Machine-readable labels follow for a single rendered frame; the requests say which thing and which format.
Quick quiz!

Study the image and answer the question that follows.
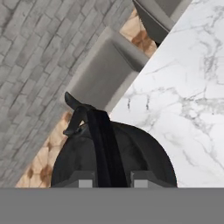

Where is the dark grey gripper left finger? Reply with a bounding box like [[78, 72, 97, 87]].
[[52, 170, 96, 188]]

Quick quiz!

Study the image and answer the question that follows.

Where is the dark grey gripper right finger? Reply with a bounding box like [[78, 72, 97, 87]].
[[129, 170, 176, 188]]

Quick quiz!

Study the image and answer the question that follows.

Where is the black kettle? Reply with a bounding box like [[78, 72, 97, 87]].
[[50, 91, 179, 188]]

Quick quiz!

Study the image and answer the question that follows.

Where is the grey upholstered chair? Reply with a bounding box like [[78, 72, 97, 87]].
[[59, 25, 151, 114], [131, 0, 193, 46]]

